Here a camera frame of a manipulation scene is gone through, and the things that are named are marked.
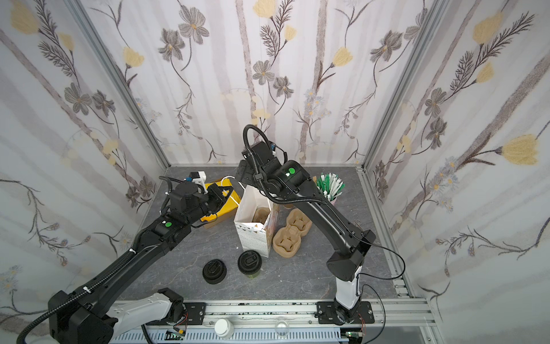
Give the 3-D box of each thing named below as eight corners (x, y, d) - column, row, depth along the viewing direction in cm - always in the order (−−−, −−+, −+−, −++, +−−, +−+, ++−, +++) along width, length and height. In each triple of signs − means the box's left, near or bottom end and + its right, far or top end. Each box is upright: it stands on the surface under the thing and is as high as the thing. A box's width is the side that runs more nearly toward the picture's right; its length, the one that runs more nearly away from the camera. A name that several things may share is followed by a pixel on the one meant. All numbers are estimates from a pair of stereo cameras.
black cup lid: (240, 280, 83) (236, 271, 74) (242, 260, 88) (239, 249, 79) (261, 280, 83) (259, 271, 74) (262, 260, 88) (261, 249, 79)
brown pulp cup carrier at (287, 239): (267, 250, 90) (267, 243, 85) (290, 214, 102) (291, 206, 97) (291, 264, 87) (293, 258, 81) (312, 225, 98) (314, 217, 93)
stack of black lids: (203, 284, 82) (200, 281, 79) (208, 262, 88) (205, 259, 84) (225, 284, 83) (223, 281, 79) (228, 262, 88) (226, 259, 85)
